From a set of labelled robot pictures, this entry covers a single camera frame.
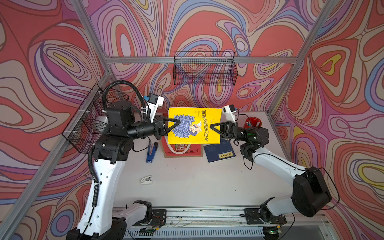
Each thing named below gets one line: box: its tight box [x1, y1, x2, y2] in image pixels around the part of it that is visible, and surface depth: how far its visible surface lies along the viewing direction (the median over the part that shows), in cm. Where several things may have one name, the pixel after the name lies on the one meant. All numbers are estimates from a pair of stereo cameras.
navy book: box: [203, 138, 236, 164], surface depth 97 cm
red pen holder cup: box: [243, 117, 262, 129], surface depth 100 cm
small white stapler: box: [140, 175, 153, 185], surface depth 86 cm
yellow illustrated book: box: [168, 107, 222, 145], surface depth 57 cm
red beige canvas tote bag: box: [161, 136, 204, 158], surface depth 90 cm
